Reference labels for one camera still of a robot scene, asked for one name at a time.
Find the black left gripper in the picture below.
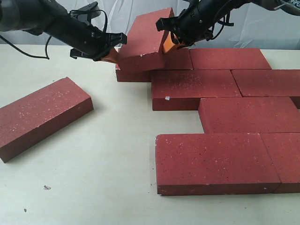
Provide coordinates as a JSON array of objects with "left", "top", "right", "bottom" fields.
[{"left": 45, "top": 13, "right": 127, "bottom": 64}]

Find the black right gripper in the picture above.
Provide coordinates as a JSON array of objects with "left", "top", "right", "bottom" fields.
[{"left": 156, "top": 0, "right": 234, "bottom": 53}]

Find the red brick with white chip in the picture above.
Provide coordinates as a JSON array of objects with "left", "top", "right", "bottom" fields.
[{"left": 151, "top": 70, "right": 241, "bottom": 111}]

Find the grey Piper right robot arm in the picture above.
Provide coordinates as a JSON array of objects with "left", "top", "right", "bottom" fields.
[{"left": 156, "top": 0, "right": 300, "bottom": 53}]

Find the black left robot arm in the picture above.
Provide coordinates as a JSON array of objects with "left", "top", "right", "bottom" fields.
[{"left": 0, "top": 0, "right": 127, "bottom": 63}]

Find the red brick middle row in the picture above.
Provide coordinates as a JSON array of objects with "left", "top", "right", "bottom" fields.
[{"left": 198, "top": 97, "right": 300, "bottom": 133}]

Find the white backdrop cloth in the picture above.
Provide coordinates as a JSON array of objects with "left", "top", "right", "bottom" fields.
[{"left": 0, "top": 0, "right": 300, "bottom": 50}]

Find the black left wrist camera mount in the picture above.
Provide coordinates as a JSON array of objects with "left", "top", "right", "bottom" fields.
[{"left": 69, "top": 1, "right": 106, "bottom": 25}]

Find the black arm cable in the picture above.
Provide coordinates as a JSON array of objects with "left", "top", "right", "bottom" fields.
[
  {"left": 0, "top": 9, "right": 108, "bottom": 60},
  {"left": 206, "top": 0, "right": 300, "bottom": 42}
]

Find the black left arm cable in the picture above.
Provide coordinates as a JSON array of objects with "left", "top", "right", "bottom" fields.
[{"left": 0, "top": 9, "right": 108, "bottom": 60}]

